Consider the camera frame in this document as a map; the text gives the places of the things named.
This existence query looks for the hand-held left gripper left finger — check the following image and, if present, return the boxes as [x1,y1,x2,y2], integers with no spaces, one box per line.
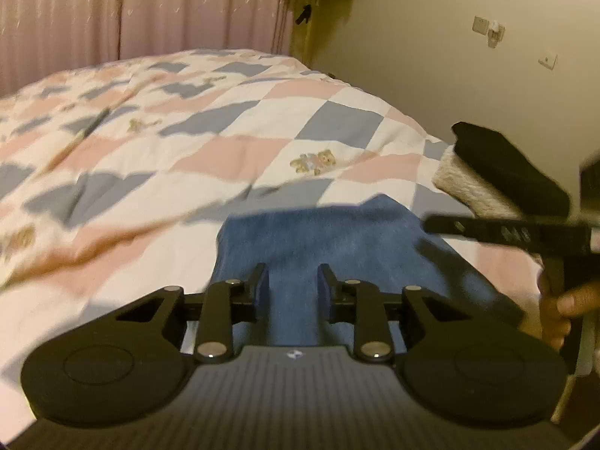
[100,262,271,365]

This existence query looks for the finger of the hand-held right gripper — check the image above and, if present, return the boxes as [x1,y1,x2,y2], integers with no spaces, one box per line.
[423,214,592,253]

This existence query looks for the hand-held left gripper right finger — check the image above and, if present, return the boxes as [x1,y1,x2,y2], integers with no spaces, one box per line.
[316,263,485,365]

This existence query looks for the blue denim jeans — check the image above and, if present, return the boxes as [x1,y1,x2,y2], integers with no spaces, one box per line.
[213,193,531,348]

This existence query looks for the person's right hand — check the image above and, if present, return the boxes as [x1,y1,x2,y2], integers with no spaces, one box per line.
[538,273,600,351]

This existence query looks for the white fluffy cushion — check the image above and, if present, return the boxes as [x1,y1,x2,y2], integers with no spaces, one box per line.
[431,144,523,220]

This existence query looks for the black cloth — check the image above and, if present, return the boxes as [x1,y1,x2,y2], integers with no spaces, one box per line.
[451,121,572,217]

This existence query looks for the pink grey checkered quilt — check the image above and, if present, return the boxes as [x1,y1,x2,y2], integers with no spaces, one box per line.
[0,48,545,432]

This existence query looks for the pink curtain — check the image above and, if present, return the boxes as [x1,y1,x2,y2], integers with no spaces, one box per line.
[0,0,295,97]

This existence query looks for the white wall plug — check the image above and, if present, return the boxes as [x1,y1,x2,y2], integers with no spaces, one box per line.
[486,19,506,48]

